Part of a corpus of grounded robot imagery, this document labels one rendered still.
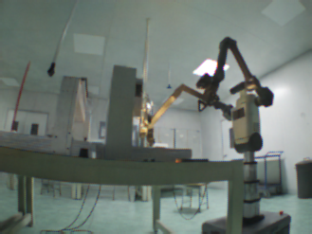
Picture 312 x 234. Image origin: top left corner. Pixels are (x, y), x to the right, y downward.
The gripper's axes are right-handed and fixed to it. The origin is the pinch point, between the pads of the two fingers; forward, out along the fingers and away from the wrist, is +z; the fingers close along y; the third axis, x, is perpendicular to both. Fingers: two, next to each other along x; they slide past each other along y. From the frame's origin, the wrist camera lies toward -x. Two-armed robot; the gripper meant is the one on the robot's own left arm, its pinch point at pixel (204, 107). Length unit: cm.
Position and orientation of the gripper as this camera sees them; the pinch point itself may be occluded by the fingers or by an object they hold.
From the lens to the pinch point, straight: 99.6
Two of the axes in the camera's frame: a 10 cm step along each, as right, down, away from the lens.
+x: 8.1, 5.7, 1.4
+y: 3.4, -2.6, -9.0
